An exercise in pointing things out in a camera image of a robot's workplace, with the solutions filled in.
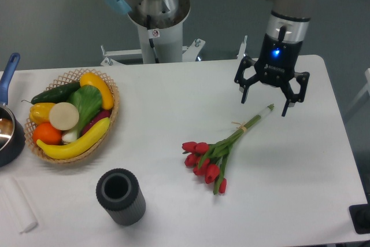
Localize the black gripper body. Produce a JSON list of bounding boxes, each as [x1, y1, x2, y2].
[[254, 34, 302, 87]]

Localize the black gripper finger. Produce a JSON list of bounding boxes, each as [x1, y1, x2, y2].
[[234, 55, 262, 104], [281, 71, 310, 117]]

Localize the red tulip bouquet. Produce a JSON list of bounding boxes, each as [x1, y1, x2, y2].
[[182, 104, 275, 195]]

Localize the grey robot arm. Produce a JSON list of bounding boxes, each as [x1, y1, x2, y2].
[[104, 0, 315, 108]]

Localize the white furniture piece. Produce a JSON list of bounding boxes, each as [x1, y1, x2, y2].
[[343, 68, 369, 123]]

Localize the black device at edge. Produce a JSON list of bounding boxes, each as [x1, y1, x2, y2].
[[349, 204, 369, 234]]

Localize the purple eggplant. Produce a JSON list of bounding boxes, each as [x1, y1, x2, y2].
[[81, 110, 111, 135]]

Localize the yellow squash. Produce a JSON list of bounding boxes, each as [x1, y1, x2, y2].
[[80, 72, 114, 110]]

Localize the green lettuce leaf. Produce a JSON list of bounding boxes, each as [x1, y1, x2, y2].
[[67, 85, 102, 135]]

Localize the dark grey ribbed vase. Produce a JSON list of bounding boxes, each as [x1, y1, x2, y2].
[[95, 168, 146, 226]]

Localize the long yellow banana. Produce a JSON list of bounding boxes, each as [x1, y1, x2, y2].
[[36, 117, 110, 160]]

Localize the green cucumber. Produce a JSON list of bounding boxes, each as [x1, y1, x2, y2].
[[22, 82, 80, 105]]

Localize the beige round disc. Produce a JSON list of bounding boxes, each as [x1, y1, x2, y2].
[[49, 102, 79, 131]]

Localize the yellow bell pepper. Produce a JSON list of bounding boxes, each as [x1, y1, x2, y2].
[[29, 102, 56, 125]]

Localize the orange fruit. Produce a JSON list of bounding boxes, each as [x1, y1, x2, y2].
[[32, 123, 62, 145]]

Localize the white folded cloth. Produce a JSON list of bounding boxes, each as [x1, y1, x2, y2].
[[1, 177, 38, 234]]

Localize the white metal base frame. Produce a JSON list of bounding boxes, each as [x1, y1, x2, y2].
[[100, 35, 248, 67]]

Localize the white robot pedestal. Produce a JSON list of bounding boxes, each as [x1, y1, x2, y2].
[[128, 0, 190, 64]]

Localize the blue handled saucepan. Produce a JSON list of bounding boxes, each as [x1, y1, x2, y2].
[[1, 53, 25, 167]]

